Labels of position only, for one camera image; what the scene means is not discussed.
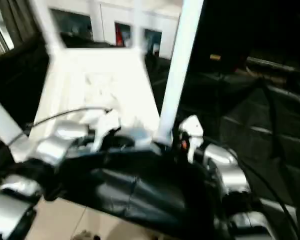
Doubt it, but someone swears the black rod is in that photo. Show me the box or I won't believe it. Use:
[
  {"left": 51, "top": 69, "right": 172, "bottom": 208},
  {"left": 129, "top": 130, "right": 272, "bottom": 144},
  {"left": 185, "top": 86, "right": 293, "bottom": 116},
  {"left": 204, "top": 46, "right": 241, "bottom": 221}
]
[{"left": 247, "top": 56, "right": 300, "bottom": 74}]

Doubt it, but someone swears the dark left robot foot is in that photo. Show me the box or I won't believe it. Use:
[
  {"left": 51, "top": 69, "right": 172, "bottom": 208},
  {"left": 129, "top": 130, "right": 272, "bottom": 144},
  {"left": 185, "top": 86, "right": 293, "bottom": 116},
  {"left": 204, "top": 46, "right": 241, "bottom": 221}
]
[{"left": 73, "top": 229, "right": 101, "bottom": 240}]

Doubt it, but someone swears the black mat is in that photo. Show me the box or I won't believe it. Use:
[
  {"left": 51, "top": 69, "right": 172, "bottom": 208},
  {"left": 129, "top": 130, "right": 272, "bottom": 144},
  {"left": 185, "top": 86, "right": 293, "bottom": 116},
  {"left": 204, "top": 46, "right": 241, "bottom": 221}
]
[{"left": 0, "top": 32, "right": 300, "bottom": 240}]

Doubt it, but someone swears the white plastic table top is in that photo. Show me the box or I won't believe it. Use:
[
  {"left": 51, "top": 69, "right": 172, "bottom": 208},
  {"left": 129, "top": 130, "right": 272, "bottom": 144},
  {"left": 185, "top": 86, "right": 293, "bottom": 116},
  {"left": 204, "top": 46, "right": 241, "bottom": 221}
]
[{"left": 10, "top": 45, "right": 164, "bottom": 164}]

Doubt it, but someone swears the white cabinet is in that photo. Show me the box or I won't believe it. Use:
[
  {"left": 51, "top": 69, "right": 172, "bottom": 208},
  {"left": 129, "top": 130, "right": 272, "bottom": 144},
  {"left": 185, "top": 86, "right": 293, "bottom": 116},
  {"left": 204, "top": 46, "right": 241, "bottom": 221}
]
[{"left": 48, "top": 0, "right": 184, "bottom": 59}]

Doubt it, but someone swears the white plastic table leg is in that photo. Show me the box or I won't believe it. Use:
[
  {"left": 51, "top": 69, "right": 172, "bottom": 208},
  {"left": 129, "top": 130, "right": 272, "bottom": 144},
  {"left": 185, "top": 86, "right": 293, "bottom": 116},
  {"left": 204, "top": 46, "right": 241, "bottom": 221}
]
[
  {"left": 34, "top": 0, "right": 66, "bottom": 56},
  {"left": 131, "top": 0, "right": 147, "bottom": 55},
  {"left": 154, "top": 0, "right": 205, "bottom": 146},
  {"left": 0, "top": 91, "right": 30, "bottom": 146}
]

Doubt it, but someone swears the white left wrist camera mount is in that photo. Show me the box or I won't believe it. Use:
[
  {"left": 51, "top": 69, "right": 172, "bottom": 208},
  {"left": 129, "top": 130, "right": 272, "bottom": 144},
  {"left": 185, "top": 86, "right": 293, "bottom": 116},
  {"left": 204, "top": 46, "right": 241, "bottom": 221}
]
[{"left": 90, "top": 109, "right": 123, "bottom": 153}]

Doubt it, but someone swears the red bottle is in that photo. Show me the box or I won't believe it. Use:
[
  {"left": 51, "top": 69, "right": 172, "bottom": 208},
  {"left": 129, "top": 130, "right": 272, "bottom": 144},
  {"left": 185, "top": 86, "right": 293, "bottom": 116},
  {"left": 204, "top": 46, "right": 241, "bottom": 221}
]
[{"left": 115, "top": 23, "right": 125, "bottom": 48}]

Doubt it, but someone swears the black box with gold label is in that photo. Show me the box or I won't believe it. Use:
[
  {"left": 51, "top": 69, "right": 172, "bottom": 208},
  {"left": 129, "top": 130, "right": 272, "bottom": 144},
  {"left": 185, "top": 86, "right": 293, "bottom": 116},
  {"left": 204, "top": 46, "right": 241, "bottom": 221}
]
[{"left": 184, "top": 0, "right": 251, "bottom": 74}]

